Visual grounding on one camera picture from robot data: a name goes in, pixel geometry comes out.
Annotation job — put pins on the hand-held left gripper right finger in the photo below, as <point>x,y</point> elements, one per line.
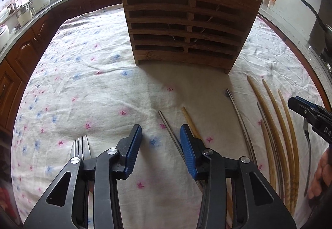
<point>188,151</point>

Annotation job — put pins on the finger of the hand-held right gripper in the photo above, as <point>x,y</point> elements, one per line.
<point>302,107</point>

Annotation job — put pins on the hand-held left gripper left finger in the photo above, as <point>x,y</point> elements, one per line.
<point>133,151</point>

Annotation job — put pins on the metal spoon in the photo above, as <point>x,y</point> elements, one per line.
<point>308,156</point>

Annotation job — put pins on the wooden slatted utensil holder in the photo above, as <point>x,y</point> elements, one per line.
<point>160,13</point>

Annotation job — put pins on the person's right hand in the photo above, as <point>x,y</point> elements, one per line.
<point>320,174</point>

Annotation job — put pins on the metal fork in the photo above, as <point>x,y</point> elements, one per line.
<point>80,148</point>

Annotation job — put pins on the floral tablecloth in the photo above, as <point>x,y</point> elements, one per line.
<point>90,83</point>

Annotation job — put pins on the black frying pan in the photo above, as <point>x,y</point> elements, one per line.
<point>315,15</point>

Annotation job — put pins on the red and white rice cooker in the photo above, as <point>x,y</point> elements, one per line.
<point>4,37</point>

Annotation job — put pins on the white electric kettle pot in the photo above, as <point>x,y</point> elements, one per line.
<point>24,13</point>

